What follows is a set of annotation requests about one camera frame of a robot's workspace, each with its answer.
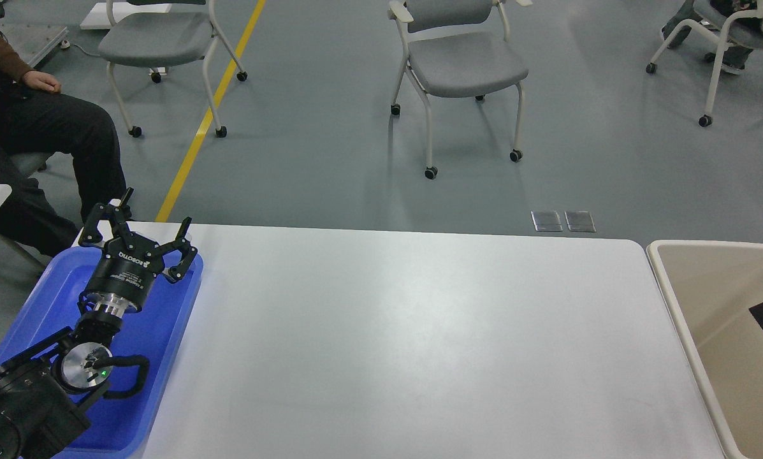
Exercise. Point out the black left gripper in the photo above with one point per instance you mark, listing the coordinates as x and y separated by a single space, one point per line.
123 271

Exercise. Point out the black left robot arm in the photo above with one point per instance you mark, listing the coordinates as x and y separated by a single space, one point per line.
46 390

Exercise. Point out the person's hand on lap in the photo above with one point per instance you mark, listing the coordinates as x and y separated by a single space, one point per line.
41 81

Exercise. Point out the beige plastic bin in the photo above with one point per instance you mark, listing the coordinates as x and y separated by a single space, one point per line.
710 288

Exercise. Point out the seated person dark clothes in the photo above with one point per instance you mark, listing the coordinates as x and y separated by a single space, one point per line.
34 121

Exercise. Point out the grey chair left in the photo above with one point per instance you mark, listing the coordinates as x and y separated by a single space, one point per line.
151 40

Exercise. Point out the grey chair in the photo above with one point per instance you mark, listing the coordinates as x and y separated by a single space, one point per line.
151 40
743 28
473 64

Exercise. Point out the right metal floor plate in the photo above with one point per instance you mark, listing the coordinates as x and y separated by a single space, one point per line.
580 221

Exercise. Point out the metal floor plate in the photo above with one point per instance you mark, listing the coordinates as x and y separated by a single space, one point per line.
580 221
547 221

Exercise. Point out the left metal floor plate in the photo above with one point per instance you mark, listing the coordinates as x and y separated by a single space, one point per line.
547 221

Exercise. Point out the grey chair right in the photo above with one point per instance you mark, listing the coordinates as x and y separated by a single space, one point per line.
743 28

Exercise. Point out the grey chair middle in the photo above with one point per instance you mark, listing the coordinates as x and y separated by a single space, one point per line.
473 64

